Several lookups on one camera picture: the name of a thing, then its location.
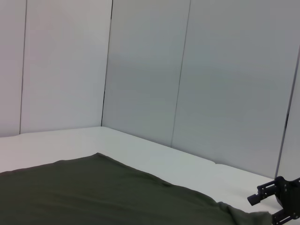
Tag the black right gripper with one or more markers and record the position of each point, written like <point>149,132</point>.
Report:
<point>289,194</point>

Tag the dark green t-shirt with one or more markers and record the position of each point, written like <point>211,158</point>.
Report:
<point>105,194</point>

